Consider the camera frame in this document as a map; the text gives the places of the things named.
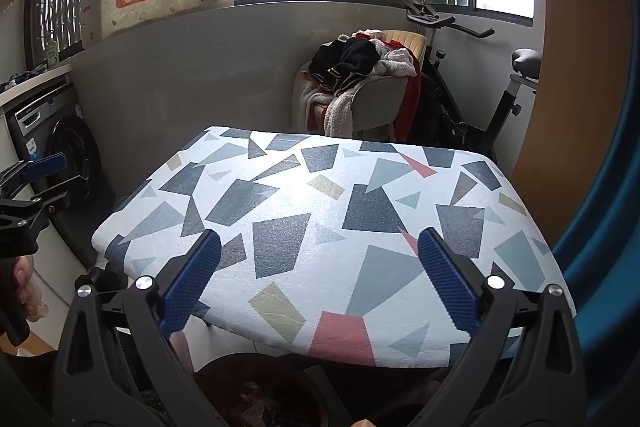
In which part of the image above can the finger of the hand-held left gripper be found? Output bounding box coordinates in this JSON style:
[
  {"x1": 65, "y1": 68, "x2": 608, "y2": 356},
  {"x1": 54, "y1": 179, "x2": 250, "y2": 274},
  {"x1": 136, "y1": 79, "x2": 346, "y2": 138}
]
[
  {"x1": 30, "y1": 174, "x2": 87, "y2": 214},
  {"x1": 0, "y1": 152, "x2": 67, "y2": 194}
]

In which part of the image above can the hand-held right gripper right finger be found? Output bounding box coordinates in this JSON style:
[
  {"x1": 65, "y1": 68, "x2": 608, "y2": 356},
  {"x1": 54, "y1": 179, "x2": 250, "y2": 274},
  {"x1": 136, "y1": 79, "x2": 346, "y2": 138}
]
[{"x1": 410, "y1": 227, "x2": 587, "y2": 427}]

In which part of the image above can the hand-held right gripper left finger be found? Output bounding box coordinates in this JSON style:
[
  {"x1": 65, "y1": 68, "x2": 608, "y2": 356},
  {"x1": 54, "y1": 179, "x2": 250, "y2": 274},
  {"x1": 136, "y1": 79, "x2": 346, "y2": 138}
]
[{"x1": 50, "y1": 228, "x2": 231, "y2": 427}]

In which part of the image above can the brown trash bin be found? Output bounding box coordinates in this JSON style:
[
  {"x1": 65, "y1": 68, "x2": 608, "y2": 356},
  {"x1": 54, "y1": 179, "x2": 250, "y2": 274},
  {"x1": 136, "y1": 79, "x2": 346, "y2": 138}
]
[{"x1": 192, "y1": 354, "x2": 333, "y2": 427}]

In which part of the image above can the person's left hand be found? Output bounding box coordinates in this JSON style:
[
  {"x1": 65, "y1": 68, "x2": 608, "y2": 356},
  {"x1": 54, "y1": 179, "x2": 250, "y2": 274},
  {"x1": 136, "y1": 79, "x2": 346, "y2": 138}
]
[{"x1": 12, "y1": 256, "x2": 46, "y2": 324}]

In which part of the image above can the grey washing machine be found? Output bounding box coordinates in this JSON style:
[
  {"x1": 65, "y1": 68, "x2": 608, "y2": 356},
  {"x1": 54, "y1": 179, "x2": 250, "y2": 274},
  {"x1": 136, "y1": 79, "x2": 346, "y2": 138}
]
[{"x1": 5, "y1": 84, "x2": 116, "y2": 268}]

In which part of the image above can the white counter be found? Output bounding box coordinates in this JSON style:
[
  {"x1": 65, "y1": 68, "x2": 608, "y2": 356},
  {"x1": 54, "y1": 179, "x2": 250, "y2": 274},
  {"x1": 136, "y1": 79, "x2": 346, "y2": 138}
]
[{"x1": 0, "y1": 62, "x2": 73, "y2": 108}]

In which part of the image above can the table with geometric cloth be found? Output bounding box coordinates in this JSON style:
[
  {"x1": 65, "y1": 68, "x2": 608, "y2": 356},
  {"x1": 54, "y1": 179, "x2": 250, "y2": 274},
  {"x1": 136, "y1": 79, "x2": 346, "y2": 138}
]
[{"x1": 91, "y1": 125, "x2": 578, "y2": 368}]

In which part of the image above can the blue curtain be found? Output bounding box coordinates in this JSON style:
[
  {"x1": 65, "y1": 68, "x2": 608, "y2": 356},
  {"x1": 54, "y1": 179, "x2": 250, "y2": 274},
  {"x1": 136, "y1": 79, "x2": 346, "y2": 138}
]
[{"x1": 550, "y1": 57, "x2": 640, "y2": 427}]

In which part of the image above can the red cloth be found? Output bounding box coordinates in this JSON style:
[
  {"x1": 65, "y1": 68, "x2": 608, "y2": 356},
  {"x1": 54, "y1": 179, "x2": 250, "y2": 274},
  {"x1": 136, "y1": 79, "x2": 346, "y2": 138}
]
[{"x1": 392, "y1": 72, "x2": 423, "y2": 142}]

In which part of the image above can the black exercise bike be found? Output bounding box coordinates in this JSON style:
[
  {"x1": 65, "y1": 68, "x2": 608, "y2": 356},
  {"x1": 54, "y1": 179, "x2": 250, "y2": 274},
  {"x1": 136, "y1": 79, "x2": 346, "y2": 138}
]
[{"x1": 397, "y1": 0, "x2": 543, "y2": 158}]

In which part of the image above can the beige armchair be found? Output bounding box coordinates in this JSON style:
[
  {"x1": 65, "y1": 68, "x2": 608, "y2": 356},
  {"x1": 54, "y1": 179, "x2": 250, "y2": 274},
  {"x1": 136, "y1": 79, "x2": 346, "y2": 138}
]
[{"x1": 295, "y1": 29, "x2": 428, "y2": 142}]

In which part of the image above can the white fleece garment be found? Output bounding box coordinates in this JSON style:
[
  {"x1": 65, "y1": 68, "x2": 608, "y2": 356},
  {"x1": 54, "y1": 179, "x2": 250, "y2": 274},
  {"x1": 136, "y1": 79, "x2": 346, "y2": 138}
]
[{"x1": 297, "y1": 72, "x2": 368, "y2": 138}]

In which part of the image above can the wooden panel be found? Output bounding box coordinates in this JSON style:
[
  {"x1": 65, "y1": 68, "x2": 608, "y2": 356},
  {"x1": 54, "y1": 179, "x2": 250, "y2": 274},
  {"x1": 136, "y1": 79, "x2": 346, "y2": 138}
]
[{"x1": 510, "y1": 0, "x2": 636, "y2": 223}]

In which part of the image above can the pink white garment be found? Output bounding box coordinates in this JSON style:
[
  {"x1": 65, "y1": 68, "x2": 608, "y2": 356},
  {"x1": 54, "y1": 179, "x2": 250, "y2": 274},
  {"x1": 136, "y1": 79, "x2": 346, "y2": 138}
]
[{"x1": 375, "y1": 39, "x2": 418, "y2": 78}]

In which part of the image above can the black striped jacket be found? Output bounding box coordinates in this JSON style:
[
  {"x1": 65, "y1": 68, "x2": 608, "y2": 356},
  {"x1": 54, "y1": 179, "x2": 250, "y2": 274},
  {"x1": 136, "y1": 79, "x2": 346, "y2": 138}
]
[{"x1": 307, "y1": 38, "x2": 381, "y2": 92}]

